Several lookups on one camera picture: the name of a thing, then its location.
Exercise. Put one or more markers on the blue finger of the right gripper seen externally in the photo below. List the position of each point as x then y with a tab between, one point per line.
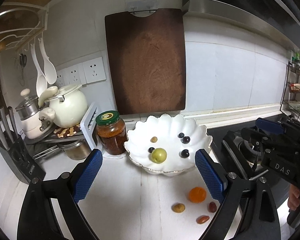
269	126

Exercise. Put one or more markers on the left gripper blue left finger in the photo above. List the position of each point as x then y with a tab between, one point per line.
85	173

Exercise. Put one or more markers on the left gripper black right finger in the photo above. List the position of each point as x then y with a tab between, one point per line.
212	173

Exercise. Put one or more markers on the small orange tangerine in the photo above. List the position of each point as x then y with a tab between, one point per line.
197	195

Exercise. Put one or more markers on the red-brown jujube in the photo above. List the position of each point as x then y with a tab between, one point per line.
212	207

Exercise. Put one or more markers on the orange-brown date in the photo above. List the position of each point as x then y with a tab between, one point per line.
202	219

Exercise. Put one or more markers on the green plum fruit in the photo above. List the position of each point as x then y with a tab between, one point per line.
158	155

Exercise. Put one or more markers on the person right hand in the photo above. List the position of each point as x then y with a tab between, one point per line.
294	197

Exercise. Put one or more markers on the small glass jar brown contents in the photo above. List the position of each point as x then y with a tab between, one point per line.
76	150

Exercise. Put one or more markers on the gas stove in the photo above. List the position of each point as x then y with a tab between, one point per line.
241	162

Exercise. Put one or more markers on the glass jar green lid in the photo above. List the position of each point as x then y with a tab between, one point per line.
111	130

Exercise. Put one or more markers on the white slotted rack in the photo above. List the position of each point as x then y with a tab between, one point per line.
88	123

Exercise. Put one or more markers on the wooden trivet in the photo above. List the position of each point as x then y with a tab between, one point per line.
67	132

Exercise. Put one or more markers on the dark grape in bowl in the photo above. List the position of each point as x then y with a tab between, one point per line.
186	139

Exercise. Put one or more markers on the metal corner shelf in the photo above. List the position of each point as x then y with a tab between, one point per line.
47	144

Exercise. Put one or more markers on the white scalloped fruit bowl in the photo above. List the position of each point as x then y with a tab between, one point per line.
169	131

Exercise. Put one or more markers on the cream ceramic pot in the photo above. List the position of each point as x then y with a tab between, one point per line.
64	106

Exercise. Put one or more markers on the black knife block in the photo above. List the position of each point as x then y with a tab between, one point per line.
14	151

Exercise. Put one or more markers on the small white steamer pot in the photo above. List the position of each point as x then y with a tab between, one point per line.
28	111

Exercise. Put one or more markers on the white hanging spoon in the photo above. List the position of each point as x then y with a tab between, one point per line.
41	83

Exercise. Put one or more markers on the white hanging rice paddle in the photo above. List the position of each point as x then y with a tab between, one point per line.
49	68

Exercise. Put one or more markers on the steel range hood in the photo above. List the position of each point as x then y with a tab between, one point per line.
278	20

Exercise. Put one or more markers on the dark wooden cutting board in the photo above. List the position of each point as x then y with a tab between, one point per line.
147	61

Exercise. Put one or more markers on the black wire spice rack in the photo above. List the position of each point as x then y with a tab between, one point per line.
290	103

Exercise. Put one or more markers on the white wall socket panel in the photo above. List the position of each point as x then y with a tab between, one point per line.
84	73

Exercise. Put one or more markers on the white wall shelf rack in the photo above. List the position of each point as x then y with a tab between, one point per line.
21	21

